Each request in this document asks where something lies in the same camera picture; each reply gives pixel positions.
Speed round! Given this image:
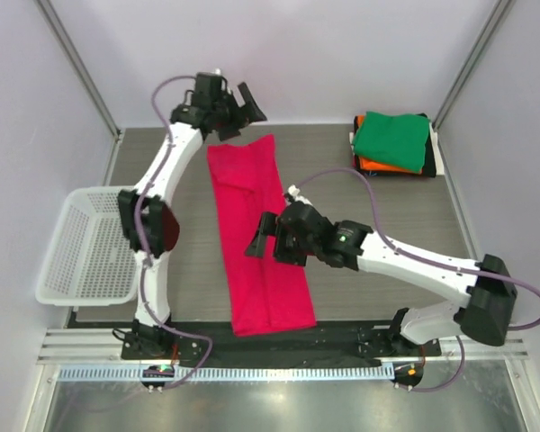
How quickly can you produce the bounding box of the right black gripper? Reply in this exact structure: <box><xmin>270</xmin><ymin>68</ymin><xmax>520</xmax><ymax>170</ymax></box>
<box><xmin>246</xmin><ymin>211</ymin><xmax>320</xmax><ymax>267</ymax></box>

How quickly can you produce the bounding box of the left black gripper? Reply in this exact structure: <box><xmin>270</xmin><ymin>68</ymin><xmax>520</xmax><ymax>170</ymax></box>
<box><xmin>211</xmin><ymin>83</ymin><xmax>266</xmax><ymax>141</ymax></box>

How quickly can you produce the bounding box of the pink t shirt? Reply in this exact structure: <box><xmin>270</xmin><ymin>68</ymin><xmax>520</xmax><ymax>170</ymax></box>
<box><xmin>206</xmin><ymin>133</ymin><xmax>318</xmax><ymax>338</ymax></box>

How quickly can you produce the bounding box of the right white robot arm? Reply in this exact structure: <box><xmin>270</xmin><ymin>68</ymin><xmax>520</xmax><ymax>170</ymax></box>
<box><xmin>245</xmin><ymin>202</ymin><xmax>518</xmax><ymax>356</ymax></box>

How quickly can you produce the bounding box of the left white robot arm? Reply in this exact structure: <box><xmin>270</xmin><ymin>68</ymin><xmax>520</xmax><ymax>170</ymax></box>
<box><xmin>118</xmin><ymin>73</ymin><xmax>267</xmax><ymax>359</ymax></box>

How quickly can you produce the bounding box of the orange folded t shirt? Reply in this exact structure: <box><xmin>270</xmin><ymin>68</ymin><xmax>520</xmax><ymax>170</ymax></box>
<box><xmin>352</xmin><ymin>114</ymin><xmax>417</xmax><ymax>176</ymax></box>

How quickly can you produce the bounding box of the green folded t shirt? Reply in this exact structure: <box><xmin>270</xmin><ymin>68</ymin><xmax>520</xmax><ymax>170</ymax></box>
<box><xmin>352</xmin><ymin>111</ymin><xmax>430</xmax><ymax>174</ymax></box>

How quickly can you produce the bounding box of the white plastic basket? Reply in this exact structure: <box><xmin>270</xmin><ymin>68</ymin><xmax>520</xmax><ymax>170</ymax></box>
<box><xmin>35</xmin><ymin>186</ymin><xmax>138</xmax><ymax>307</ymax></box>

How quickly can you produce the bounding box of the black folded t shirt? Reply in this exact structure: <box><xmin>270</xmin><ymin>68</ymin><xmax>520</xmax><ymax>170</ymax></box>
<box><xmin>350</xmin><ymin>111</ymin><xmax>439</xmax><ymax>178</ymax></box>

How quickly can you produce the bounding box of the white folded t shirt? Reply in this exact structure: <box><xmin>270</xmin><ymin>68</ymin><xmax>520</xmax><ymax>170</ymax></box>
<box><xmin>349</xmin><ymin>127</ymin><xmax>445</xmax><ymax>178</ymax></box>

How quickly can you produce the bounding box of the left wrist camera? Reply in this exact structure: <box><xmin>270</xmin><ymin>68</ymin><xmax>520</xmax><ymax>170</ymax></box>
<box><xmin>184</xmin><ymin>68</ymin><xmax>228</xmax><ymax>109</ymax></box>

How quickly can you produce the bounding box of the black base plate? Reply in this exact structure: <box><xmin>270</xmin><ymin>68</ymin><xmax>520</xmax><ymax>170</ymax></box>
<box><xmin>112</xmin><ymin>320</ymin><xmax>441</xmax><ymax>368</ymax></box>

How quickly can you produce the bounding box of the white slotted cable duct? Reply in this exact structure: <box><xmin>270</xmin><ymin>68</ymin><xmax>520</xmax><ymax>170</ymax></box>
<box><xmin>58</xmin><ymin>363</ymin><xmax>394</xmax><ymax>383</ymax></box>

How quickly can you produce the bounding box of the left aluminium corner post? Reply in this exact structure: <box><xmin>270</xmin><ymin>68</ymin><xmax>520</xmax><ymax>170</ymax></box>
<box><xmin>33</xmin><ymin>0</ymin><xmax>121</xmax><ymax>140</ymax></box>

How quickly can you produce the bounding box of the aluminium corner post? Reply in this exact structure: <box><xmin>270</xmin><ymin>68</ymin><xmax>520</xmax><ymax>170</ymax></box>
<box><xmin>33</xmin><ymin>0</ymin><xmax>121</xmax><ymax>140</ymax></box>
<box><xmin>433</xmin><ymin>0</ymin><xmax>515</xmax><ymax>130</ymax></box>

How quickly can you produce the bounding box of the aluminium rail frame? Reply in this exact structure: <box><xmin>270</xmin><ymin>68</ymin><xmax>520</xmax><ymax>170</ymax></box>
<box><xmin>37</xmin><ymin>328</ymin><xmax>529</xmax><ymax>364</ymax></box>

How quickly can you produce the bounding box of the right aluminium corner post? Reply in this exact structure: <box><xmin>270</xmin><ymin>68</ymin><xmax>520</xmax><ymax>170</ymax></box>
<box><xmin>433</xmin><ymin>0</ymin><xmax>515</xmax><ymax>130</ymax></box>

